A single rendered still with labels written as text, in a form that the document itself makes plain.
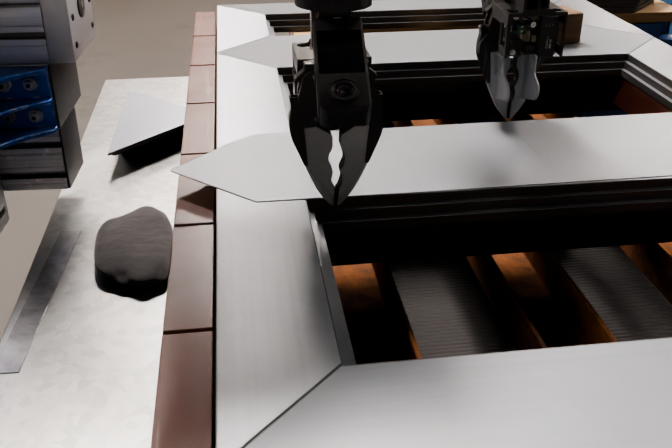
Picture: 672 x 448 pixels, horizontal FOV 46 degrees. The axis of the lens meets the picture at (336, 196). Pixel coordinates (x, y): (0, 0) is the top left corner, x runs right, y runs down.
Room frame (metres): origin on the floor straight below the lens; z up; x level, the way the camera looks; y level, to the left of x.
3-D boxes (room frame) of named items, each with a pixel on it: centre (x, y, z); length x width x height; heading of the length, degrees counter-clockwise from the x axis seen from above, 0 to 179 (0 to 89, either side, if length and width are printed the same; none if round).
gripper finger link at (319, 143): (0.73, 0.02, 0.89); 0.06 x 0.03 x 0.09; 7
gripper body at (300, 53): (0.73, 0.00, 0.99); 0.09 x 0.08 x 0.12; 7
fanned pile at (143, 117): (1.32, 0.32, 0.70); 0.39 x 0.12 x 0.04; 8
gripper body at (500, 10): (0.93, -0.22, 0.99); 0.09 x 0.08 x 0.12; 8
